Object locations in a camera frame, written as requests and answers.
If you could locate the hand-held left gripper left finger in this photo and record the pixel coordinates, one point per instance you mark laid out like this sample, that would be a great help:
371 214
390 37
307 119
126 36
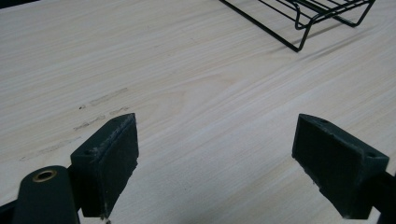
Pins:
104 168

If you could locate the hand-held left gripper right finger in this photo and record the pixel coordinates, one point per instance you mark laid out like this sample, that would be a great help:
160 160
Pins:
337 172

